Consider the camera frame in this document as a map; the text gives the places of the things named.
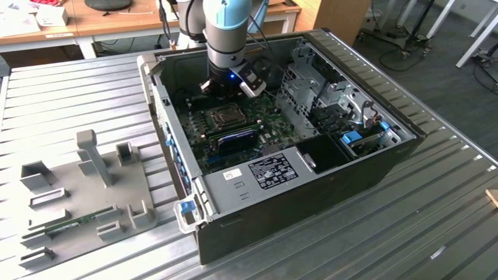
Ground metal socket cover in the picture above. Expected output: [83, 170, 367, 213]
[209, 103, 249, 130]

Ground silver CPU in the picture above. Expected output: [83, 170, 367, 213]
[216, 109, 240, 123]

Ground CPU socket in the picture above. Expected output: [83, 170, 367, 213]
[206, 101, 249, 131]

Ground blue expansion slot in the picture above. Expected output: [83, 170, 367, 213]
[206, 152, 236, 166]

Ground green RAM stick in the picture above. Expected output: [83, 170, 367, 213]
[204, 124, 260, 139]
[41, 212, 102, 236]

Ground green motherboard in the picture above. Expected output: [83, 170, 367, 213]
[176, 87, 322, 176]

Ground metal drive cage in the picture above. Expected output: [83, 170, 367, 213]
[277, 39, 359, 138]

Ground black graphics card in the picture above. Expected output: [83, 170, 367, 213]
[214, 129, 260, 158]

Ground grey power supply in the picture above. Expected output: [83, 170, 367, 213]
[200, 145, 320, 215]

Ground wooden desk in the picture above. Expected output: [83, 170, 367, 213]
[71, 0, 302, 59]
[0, 0, 96, 59]

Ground hard disk in blue carrier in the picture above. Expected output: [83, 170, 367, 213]
[338, 130, 387, 159]

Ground wooden cabinet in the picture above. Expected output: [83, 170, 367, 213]
[312, 0, 369, 46]

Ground black round pad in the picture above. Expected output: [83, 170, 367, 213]
[83, 0, 132, 12]

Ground black PC case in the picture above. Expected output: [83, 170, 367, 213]
[136, 28, 428, 265]

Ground white cardboard box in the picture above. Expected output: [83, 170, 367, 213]
[34, 5, 69, 27]

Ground grey parts rack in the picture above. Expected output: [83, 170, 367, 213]
[17, 129, 158, 271]

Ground black wheeled stand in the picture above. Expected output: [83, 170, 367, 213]
[355, 0, 439, 61]

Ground white paper sheets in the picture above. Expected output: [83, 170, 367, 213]
[0, 2, 39, 38]

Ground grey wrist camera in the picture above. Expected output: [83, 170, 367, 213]
[228, 61, 266, 99]

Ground black disk wire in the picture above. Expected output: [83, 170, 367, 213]
[359, 100, 380, 129]

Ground white table frame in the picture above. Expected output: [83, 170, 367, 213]
[425, 0, 456, 39]
[453, 16, 498, 68]

